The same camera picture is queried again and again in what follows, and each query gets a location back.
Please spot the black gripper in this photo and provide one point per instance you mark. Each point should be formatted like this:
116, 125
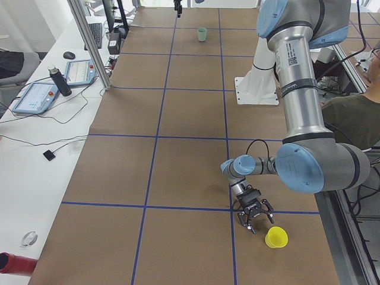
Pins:
252, 208
178, 3

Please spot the yellow plastic cup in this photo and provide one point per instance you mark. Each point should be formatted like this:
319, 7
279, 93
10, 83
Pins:
276, 237

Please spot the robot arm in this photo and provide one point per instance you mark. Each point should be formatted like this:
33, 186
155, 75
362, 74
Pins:
309, 160

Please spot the green plastic cup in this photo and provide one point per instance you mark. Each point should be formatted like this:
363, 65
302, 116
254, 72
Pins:
202, 34

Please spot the black power adapter box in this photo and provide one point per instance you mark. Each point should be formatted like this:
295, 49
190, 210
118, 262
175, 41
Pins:
114, 44

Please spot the black keyboard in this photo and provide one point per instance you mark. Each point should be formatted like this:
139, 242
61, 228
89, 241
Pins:
97, 32

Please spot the far teach pendant tablet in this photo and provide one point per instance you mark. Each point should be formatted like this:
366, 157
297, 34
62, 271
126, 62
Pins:
80, 72

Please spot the teach pendant tablet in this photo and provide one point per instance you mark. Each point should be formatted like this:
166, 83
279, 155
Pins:
80, 72
36, 99

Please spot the black computer mouse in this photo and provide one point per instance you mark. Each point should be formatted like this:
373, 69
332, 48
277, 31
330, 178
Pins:
69, 55

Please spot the seated person in green shirt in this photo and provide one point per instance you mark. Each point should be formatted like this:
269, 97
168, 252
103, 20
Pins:
354, 119

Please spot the black water bottle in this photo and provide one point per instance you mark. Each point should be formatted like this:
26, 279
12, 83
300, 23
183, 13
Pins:
59, 81

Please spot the near teach pendant tablet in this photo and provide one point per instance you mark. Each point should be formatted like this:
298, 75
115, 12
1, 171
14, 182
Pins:
36, 99

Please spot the small black square device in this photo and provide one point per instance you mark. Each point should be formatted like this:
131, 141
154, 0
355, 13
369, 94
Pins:
49, 155

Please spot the clear tape roll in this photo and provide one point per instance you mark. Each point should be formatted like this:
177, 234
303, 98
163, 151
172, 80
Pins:
29, 239

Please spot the red cylindrical object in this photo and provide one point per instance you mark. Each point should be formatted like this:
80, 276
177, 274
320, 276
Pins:
17, 265

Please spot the aluminium frame post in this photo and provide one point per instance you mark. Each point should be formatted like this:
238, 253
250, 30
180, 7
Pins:
82, 24

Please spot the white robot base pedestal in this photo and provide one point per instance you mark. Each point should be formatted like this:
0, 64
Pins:
258, 86

